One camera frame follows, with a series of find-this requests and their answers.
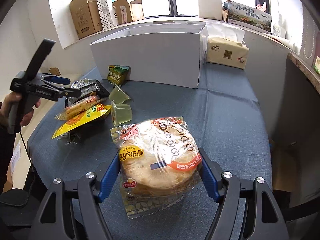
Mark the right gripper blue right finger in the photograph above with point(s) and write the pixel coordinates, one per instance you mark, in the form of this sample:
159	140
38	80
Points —
210	175

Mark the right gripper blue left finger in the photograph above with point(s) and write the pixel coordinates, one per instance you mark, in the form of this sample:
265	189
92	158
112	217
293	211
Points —
107	174

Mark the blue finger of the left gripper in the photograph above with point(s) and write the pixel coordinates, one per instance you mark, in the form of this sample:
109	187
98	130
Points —
59	80

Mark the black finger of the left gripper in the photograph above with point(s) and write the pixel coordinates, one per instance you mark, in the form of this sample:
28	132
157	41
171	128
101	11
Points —
66	92

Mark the round biscuit pack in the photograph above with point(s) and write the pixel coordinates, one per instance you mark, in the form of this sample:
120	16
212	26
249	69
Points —
77	108

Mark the braised meat vacuum pack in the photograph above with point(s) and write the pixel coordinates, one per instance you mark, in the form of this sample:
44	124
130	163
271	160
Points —
88	87

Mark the yellow snack bag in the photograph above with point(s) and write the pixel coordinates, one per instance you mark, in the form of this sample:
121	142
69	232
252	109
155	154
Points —
83	118

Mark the Lay's rice cracker pack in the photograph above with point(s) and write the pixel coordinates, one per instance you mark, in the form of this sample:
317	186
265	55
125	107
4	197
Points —
159	164

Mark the green snack packet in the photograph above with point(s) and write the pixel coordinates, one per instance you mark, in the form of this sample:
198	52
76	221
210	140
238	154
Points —
117	74

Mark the clear jelly cup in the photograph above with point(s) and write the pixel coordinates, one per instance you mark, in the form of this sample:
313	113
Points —
117	95
121	113

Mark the person's left hand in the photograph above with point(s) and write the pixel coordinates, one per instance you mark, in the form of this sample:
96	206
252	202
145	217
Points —
6	105

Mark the white dotted paper bag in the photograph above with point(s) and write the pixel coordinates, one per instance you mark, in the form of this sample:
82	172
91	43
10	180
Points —
107	14

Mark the large brown cardboard box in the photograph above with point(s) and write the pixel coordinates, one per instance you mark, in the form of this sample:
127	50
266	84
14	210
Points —
85	16

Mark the small open cardboard box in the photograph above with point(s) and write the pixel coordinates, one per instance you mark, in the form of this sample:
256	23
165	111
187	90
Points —
128	12

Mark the white storage box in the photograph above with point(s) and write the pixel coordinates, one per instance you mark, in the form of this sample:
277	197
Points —
168	53

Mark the tissue paper pack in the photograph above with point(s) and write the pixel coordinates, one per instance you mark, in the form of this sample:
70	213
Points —
226	45

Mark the landscape printed box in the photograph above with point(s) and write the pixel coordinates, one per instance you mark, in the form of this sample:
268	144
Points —
248	17

